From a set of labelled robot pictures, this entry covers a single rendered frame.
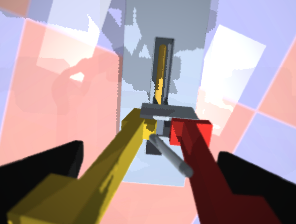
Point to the yellow rod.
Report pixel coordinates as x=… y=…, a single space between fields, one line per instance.
x=160 y=72

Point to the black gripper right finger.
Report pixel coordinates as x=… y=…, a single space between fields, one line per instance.
x=246 y=178

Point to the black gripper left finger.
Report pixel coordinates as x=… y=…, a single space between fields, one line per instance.
x=19 y=178

